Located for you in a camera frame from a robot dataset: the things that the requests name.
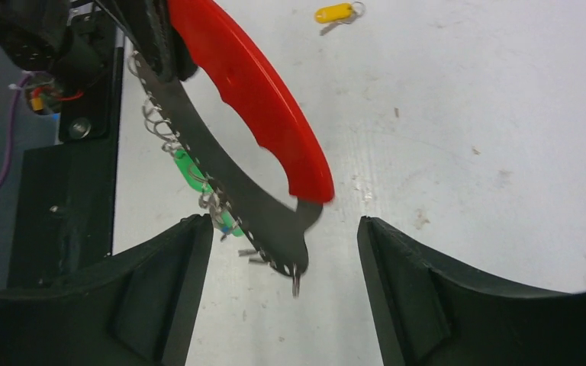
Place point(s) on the green key tag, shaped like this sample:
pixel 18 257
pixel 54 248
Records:
pixel 228 225
pixel 190 172

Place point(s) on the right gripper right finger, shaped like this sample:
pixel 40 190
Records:
pixel 431 309

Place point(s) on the red-handled metal key holder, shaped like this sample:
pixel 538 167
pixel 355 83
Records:
pixel 248 136

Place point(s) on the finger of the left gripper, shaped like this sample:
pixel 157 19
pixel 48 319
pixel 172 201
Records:
pixel 157 40

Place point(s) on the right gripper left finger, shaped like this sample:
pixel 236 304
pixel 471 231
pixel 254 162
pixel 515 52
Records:
pixel 138 307

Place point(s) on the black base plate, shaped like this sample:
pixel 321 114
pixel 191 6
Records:
pixel 65 214

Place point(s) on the metal key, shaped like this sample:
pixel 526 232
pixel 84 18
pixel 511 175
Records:
pixel 360 9

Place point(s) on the yellow key tag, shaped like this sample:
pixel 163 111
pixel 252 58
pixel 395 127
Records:
pixel 334 13

